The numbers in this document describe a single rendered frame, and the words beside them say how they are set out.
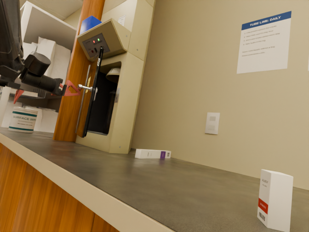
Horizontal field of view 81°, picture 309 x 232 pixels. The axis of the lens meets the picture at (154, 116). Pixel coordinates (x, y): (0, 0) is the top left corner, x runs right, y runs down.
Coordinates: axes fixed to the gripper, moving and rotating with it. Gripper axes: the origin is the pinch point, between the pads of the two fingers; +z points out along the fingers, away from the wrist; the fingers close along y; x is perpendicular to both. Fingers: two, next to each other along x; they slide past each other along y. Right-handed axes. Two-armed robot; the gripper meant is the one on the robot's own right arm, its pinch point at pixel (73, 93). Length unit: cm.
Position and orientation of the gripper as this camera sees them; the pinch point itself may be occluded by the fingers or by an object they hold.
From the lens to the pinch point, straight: 91.0
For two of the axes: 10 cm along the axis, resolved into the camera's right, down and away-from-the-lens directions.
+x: -2.3, 9.7, -1.2
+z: 6.1, 2.4, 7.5
